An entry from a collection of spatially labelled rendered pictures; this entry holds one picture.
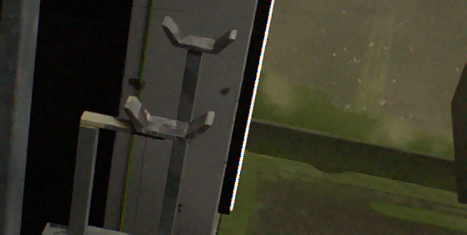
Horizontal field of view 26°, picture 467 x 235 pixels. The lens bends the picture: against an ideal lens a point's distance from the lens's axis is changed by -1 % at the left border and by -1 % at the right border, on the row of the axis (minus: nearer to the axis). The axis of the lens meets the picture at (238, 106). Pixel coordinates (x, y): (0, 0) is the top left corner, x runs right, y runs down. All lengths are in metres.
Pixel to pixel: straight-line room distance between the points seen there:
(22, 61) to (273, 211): 1.87
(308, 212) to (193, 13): 1.44
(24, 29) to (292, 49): 2.08
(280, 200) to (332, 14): 0.59
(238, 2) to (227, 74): 0.12
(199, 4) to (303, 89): 1.56
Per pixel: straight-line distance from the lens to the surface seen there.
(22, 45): 0.99
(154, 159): 1.59
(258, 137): 3.00
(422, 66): 3.06
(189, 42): 1.08
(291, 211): 2.82
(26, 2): 0.97
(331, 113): 3.00
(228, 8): 1.46
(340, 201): 2.92
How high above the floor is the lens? 1.53
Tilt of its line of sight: 27 degrees down
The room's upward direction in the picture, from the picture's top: 11 degrees clockwise
